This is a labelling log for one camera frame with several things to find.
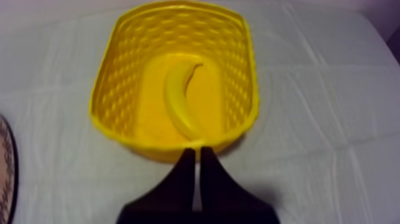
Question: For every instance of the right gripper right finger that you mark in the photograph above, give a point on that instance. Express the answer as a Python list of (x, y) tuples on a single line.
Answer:
[(222, 197)]

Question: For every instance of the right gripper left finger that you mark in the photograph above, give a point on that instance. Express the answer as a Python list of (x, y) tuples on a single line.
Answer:
[(175, 194)]

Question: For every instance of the yellow toy banana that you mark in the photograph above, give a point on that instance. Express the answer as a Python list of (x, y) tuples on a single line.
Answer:
[(178, 100)]

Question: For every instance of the yellow plastic basket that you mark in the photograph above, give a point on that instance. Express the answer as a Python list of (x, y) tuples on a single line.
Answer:
[(175, 78)]

